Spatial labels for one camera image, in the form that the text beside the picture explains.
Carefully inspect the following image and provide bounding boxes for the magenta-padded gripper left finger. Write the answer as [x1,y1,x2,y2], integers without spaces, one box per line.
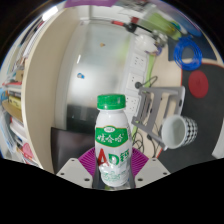
[55,146,100,188]

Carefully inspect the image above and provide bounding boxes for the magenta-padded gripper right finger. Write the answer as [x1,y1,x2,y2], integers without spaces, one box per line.
[128,147,172,188]

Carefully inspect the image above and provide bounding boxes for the white drink bottle green cap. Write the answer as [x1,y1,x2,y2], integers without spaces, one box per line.
[94,93,133,188]

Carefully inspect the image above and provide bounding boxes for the black computer monitor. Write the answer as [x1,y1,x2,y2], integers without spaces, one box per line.
[49,126,98,175]

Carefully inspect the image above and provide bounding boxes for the black white checkered mug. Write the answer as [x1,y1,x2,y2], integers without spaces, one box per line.
[161,114,199,150]

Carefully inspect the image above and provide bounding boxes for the grey metal laptop stand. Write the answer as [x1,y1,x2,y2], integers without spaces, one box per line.
[131,86,186,148]

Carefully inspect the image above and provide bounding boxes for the folded white tissue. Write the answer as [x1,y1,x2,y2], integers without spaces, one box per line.
[211,126,224,159]

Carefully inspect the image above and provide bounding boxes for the dark blue desk pad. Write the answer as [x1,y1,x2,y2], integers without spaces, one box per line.
[168,31,224,68]

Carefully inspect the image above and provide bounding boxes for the white wall power outlets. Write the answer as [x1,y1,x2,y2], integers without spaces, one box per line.
[124,53,149,116]

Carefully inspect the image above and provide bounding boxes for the coiled blue cable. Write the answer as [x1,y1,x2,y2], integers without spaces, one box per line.
[173,35,203,72]

